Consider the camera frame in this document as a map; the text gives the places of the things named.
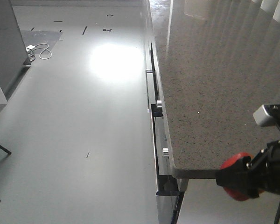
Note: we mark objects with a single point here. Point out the silver knob lower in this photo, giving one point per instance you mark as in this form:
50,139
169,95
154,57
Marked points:
165,152

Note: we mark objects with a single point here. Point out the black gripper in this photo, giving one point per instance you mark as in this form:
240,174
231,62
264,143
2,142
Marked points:
274,168

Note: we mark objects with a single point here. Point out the grey cabinet at left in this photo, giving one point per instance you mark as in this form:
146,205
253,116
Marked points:
14,60

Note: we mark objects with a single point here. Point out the silver knob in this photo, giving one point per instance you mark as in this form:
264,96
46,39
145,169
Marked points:
159,103
165,152

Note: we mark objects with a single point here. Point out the silver knob upper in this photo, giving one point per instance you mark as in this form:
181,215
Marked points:
159,103

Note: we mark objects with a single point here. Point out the grey speckled kitchen counter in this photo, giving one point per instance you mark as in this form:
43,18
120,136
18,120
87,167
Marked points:
217,62

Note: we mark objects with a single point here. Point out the red yellow apple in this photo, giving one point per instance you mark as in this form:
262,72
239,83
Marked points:
235,177

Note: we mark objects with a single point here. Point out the white power adapter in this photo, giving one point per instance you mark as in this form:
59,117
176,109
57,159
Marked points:
30,48

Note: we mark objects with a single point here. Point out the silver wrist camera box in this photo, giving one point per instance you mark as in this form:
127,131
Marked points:
267,115

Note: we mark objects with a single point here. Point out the black chair leg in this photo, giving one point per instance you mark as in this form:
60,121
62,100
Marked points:
5,150

